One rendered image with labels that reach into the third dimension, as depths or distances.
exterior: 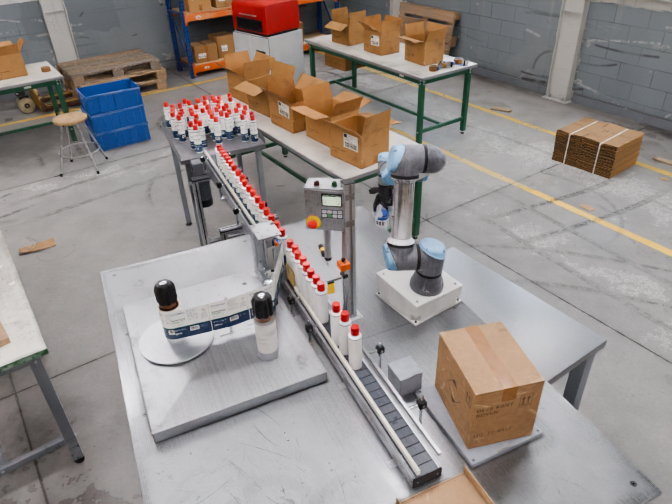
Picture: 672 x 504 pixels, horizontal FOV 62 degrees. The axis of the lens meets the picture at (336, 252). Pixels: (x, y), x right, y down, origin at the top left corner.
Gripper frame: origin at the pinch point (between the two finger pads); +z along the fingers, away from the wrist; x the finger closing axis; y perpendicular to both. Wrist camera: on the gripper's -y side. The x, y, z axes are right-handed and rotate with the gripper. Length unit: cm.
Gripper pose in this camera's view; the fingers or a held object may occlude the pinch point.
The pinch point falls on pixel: (381, 216)
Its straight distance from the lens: 292.8
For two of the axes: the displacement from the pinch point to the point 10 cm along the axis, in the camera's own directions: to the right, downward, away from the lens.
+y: 5.7, 4.4, -6.9
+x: 8.2, -3.4, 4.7
